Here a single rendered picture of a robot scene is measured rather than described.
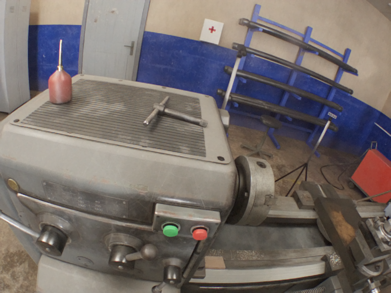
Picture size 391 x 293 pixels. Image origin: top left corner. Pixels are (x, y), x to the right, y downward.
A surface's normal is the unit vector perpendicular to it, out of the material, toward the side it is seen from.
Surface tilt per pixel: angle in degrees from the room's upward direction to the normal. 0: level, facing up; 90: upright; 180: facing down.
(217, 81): 90
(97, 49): 90
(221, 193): 45
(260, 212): 78
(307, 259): 0
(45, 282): 32
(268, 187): 38
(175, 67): 90
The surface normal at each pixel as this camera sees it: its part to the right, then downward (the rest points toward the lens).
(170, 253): 0.03, 0.55
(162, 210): 0.23, -0.82
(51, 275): 0.21, -0.40
